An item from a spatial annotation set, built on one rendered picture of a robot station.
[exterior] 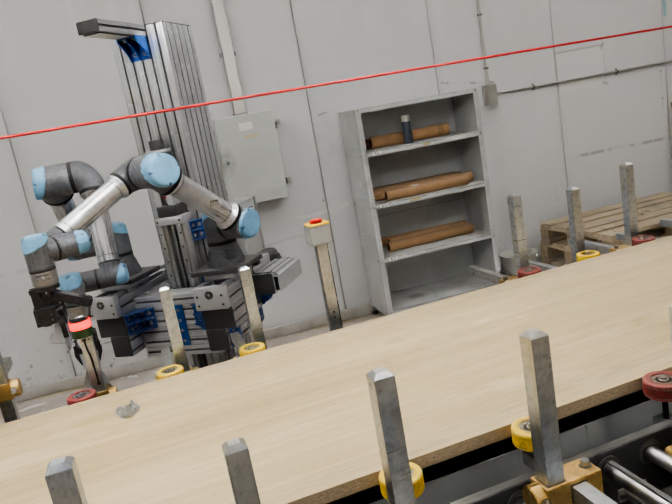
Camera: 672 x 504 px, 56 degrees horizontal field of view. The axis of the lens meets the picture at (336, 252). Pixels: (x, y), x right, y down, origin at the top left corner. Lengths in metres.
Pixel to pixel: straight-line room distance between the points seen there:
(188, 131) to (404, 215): 2.50
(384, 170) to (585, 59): 1.87
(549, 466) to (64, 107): 4.00
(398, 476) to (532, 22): 4.64
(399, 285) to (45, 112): 2.78
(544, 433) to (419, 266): 3.91
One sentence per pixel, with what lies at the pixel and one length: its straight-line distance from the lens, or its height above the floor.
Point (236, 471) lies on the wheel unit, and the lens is 0.98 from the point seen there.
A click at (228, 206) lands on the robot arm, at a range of 2.42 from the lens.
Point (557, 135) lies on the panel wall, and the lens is 5.47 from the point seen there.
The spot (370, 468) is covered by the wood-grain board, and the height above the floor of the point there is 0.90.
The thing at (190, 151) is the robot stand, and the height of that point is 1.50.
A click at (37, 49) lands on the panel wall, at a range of 4.71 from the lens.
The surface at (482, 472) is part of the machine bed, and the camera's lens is 1.44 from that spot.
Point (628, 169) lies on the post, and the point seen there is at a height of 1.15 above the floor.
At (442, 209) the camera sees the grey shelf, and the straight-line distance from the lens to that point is 5.03.
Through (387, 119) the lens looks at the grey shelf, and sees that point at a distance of 4.84.
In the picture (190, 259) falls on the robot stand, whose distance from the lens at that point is 2.78.
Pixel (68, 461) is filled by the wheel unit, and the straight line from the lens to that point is 0.97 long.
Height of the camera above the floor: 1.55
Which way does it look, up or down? 12 degrees down
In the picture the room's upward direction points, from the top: 10 degrees counter-clockwise
